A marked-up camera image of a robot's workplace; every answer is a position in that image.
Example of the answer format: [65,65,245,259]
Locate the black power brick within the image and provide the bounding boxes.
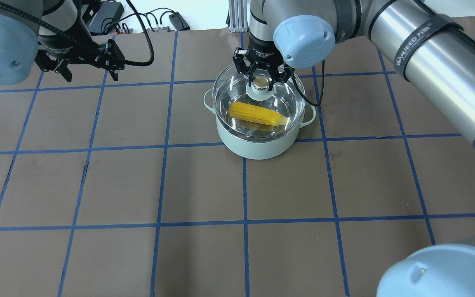
[87,1,125,36]

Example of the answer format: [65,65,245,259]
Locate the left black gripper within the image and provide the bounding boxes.
[35,12,125,83]

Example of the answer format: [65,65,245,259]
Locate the power strip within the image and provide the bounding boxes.
[145,26,174,33]

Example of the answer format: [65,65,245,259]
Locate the aluminium frame post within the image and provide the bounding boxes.
[228,0,249,33]

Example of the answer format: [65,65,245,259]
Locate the glass pot lid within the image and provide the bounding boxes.
[212,65,306,142]

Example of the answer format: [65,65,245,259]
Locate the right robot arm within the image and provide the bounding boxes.
[244,73,475,297]

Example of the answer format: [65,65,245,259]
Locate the black power adapter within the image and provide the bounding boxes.
[168,12,190,31]

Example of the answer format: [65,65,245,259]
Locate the yellow corn cob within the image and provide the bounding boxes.
[228,102,292,126]

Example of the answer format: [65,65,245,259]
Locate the pale green steel pot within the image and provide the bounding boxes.
[203,66,317,160]

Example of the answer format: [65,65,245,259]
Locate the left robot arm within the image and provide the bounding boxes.
[0,0,125,86]

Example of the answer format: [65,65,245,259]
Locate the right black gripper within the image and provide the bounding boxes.
[233,35,294,90]

